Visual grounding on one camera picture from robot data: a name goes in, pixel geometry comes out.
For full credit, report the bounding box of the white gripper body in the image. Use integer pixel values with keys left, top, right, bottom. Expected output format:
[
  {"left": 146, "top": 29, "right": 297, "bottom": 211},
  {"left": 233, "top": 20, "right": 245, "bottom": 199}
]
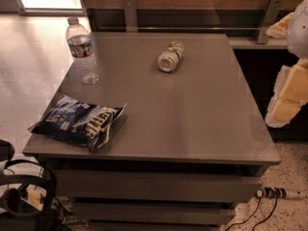
[{"left": 287, "top": 0, "right": 308, "bottom": 59}]

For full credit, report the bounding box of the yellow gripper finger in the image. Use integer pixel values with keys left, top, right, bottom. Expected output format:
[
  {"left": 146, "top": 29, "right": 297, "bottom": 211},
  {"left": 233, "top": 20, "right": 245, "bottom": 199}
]
[
  {"left": 265, "top": 59, "right": 308, "bottom": 128},
  {"left": 266, "top": 13, "right": 294, "bottom": 39}
]

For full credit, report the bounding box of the white power strip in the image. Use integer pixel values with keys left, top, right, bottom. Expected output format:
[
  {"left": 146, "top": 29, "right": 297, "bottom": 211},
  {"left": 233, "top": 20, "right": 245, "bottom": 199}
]
[{"left": 256, "top": 187, "right": 307, "bottom": 200}]

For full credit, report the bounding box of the grey drawer cabinet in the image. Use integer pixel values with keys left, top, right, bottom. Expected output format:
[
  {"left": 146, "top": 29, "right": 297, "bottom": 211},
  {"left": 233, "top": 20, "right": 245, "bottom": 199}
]
[{"left": 24, "top": 33, "right": 280, "bottom": 231}]

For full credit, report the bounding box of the clear plastic water bottle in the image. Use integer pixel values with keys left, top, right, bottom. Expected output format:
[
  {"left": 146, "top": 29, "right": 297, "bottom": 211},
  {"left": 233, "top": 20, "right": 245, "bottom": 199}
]
[{"left": 66, "top": 16, "right": 99, "bottom": 85}]

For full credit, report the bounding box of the blue chip bag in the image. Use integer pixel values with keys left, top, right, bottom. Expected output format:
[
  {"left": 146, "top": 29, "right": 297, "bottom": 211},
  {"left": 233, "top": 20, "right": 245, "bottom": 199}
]
[{"left": 29, "top": 95, "right": 127, "bottom": 153}]

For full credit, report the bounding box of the right metal shelf bracket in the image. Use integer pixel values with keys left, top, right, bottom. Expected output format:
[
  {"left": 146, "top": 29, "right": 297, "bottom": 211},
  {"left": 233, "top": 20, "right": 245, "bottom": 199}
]
[{"left": 254, "top": 0, "right": 285, "bottom": 44}]

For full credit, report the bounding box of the metal shelf bracket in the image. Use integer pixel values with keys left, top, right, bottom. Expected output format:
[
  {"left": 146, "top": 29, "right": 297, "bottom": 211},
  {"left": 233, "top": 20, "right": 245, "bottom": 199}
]
[
  {"left": 254, "top": 0, "right": 285, "bottom": 44},
  {"left": 123, "top": 0, "right": 138, "bottom": 33}
]

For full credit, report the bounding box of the black power cable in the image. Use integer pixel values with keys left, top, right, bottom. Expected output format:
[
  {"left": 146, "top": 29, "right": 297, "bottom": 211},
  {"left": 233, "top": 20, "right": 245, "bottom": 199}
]
[{"left": 223, "top": 194, "right": 279, "bottom": 231}]

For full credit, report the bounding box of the left metal shelf bracket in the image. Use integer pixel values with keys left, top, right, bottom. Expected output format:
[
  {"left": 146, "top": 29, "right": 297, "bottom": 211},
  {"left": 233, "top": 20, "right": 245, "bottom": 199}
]
[{"left": 123, "top": 0, "right": 138, "bottom": 33}]

